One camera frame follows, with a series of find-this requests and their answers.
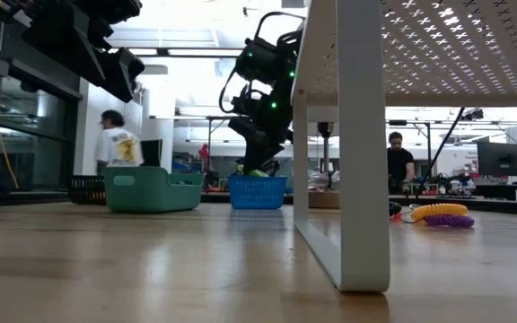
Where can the ceiling light strip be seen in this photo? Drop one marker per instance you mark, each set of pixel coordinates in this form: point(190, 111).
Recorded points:
point(195, 52)

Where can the teal plastic bin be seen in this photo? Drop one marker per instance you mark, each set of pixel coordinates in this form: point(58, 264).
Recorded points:
point(146, 190)

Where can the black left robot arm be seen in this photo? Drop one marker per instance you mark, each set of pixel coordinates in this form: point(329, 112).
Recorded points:
point(74, 45)

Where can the person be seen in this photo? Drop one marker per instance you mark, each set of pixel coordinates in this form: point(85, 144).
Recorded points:
point(400, 163)
point(119, 148)

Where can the black slotted plastic basket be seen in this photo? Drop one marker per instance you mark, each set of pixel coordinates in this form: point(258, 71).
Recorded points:
point(85, 188)

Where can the green coil wristband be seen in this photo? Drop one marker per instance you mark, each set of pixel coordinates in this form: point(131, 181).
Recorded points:
point(258, 173)

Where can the purple coil wristband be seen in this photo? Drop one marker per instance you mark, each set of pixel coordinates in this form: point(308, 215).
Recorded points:
point(449, 220)

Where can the black coil wristband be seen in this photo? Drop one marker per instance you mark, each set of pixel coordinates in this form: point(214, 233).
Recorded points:
point(394, 207)

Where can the yellow coil wristband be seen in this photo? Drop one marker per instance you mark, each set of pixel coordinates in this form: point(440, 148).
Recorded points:
point(440, 210)

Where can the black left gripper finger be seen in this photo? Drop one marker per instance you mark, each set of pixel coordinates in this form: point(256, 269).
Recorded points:
point(252, 157)
point(272, 154)

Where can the thin black diagonal pole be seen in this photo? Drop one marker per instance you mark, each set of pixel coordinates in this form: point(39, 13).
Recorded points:
point(440, 152)

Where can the large black monitor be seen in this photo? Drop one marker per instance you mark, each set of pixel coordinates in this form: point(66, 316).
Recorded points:
point(501, 159)

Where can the red background object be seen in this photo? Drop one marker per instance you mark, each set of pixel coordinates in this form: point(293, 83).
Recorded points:
point(203, 152)

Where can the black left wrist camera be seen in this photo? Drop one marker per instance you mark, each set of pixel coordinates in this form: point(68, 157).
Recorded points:
point(242, 126)

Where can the blue slotted plastic basket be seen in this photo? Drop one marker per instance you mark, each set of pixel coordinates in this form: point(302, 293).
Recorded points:
point(256, 193)

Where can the small black monitor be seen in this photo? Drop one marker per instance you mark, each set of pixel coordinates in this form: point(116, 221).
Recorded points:
point(153, 153)

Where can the white perforated metal shelf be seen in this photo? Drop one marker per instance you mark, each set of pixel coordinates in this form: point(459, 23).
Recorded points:
point(361, 179)

